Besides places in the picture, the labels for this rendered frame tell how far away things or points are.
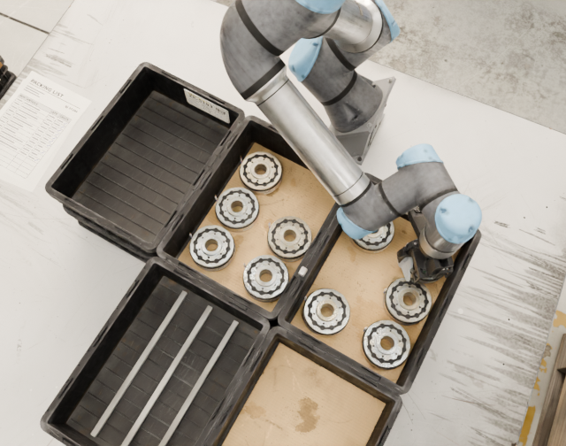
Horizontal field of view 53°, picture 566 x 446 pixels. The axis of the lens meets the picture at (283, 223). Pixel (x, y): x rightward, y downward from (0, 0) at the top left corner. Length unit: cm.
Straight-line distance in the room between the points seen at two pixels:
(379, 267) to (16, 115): 109
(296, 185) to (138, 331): 50
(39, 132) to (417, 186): 109
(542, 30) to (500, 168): 138
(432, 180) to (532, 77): 178
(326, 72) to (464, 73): 138
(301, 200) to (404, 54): 143
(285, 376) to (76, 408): 45
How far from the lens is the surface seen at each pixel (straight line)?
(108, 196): 142
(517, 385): 150
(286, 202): 136
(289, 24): 95
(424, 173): 103
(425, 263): 117
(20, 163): 170
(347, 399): 126
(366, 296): 130
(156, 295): 132
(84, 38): 186
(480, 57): 275
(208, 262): 129
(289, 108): 100
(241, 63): 98
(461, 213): 99
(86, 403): 132
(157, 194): 140
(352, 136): 146
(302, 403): 126
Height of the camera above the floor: 208
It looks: 70 degrees down
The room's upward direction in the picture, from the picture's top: 1 degrees clockwise
